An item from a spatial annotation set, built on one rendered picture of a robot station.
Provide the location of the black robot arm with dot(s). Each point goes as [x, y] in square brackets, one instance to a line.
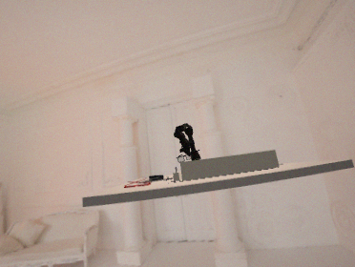
[189, 132]

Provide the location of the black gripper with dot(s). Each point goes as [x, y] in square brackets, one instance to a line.
[185, 146]

